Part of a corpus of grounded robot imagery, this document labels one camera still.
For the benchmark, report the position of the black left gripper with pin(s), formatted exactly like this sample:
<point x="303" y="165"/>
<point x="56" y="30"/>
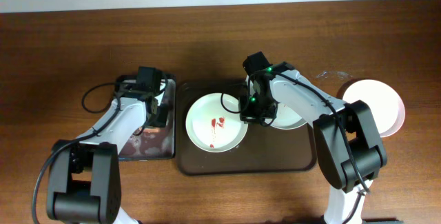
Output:
<point x="158" y="112"/>

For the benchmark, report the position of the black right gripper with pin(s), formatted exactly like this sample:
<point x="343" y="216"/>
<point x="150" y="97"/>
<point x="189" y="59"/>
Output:
<point x="257" y="112"/>

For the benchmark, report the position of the white plate with red stains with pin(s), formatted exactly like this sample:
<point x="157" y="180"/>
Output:
<point x="213" y="124"/>

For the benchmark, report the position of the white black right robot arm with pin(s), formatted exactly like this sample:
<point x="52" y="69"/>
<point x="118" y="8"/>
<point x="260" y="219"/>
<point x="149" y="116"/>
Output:
<point x="348" y="144"/>

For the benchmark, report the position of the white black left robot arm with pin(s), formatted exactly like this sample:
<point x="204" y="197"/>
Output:
<point x="84" y="177"/>

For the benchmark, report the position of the black soapy water tray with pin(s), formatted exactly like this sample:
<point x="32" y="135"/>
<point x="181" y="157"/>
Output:
<point x="155" y="143"/>

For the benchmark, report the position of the brown plastic serving tray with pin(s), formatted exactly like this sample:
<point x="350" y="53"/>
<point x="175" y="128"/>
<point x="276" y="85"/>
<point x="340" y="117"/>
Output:
<point x="262" y="149"/>

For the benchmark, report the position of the white plate with red smears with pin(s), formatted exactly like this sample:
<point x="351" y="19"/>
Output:
<point x="286" y="119"/>

